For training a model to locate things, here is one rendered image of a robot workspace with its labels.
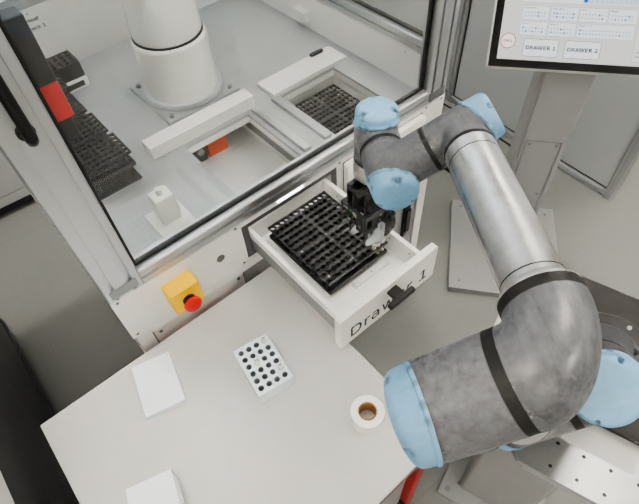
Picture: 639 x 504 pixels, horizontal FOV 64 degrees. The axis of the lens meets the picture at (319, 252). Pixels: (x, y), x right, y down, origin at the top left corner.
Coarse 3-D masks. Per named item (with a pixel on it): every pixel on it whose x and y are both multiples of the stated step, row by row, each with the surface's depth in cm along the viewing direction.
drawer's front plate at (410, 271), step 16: (416, 256) 110; (432, 256) 113; (400, 272) 108; (416, 272) 113; (432, 272) 120; (384, 288) 106; (352, 304) 104; (368, 304) 105; (384, 304) 111; (336, 320) 102; (352, 320) 105; (368, 320) 111; (336, 336) 107; (352, 336) 110
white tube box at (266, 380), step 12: (240, 348) 114; (252, 348) 113; (264, 348) 113; (240, 360) 112; (252, 360) 112; (264, 360) 114; (276, 360) 113; (252, 372) 111; (264, 372) 110; (276, 372) 110; (288, 372) 110; (252, 384) 108; (264, 384) 108; (276, 384) 108; (288, 384) 110; (264, 396) 108
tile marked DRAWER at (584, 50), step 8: (568, 40) 141; (568, 48) 142; (576, 48) 142; (584, 48) 141; (592, 48) 141; (600, 48) 140; (568, 56) 142; (576, 56) 142; (584, 56) 142; (592, 56) 141
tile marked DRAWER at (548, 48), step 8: (528, 40) 143; (536, 40) 143; (544, 40) 142; (552, 40) 142; (528, 48) 144; (536, 48) 143; (544, 48) 143; (552, 48) 143; (528, 56) 144; (536, 56) 144; (544, 56) 143; (552, 56) 143
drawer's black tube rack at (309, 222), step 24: (288, 216) 123; (312, 216) 123; (336, 216) 126; (288, 240) 119; (312, 240) 123; (336, 240) 122; (360, 240) 117; (312, 264) 114; (336, 264) 114; (360, 264) 117; (336, 288) 114
